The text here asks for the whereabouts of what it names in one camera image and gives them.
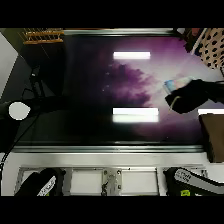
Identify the black garment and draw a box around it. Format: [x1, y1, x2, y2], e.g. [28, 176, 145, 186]
[163, 76, 215, 115]

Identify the silver frame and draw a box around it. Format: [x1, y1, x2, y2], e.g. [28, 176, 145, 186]
[12, 28, 212, 197]

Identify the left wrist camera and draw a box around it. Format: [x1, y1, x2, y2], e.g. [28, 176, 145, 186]
[29, 64, 44, 98]

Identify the black cable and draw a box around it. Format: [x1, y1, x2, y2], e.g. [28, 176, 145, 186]
[0, 109, 42, 172]

